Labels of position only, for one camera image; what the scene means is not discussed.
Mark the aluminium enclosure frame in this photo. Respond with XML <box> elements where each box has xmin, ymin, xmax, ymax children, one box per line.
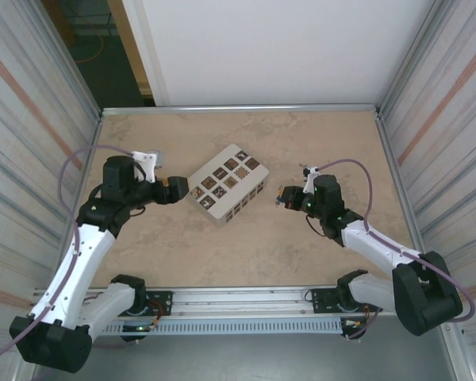
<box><xmin>39</xmin><ymin>0</ymin><xmax>476</xmax><ymax>381</ymax></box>

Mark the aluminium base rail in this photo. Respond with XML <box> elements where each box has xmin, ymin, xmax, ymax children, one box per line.
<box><xmin>33</xmin><ymin>287</ymin><xmax>386</xmax><ymax>318</ymax></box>

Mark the slotted grey cable duct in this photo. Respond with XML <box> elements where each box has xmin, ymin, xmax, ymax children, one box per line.
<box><xmin>94</xmin><ymin>316</ymin><xmax>344</xmax><ymax>337</ymax></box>

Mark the black mounting plate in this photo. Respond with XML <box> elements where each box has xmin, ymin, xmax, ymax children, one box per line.
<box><xmin>311</xmin><ymin>288</ymin><xmax>342</xmax><ymax>314</ymax></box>
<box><xmin>144</xmin><ymin>291</ymin><xmax>174</xmax><ymax>318</ymax></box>

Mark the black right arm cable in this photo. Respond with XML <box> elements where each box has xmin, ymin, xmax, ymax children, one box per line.
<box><xmin>305</xmin><ymin>214</ymin><xmax>326</xmax><ymax>238</ymax></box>

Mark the orange cable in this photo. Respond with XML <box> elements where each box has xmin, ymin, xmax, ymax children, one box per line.
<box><xmin>69</xmin><ymin>35</ymin><xmax>109</xmax><ymax>64</ymax></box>

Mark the beige wooden door frame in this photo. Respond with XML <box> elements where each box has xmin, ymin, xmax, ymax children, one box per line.
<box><xmin>106</xmin><ymin>0</ymin><xmax>159</xmax><ymax>106</ymax></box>

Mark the white box with picture tiles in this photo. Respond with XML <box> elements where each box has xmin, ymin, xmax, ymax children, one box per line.
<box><xmin>186</xmin><ymin>143</ymin><xmax>271</xmax><ymax>229</ymax></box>

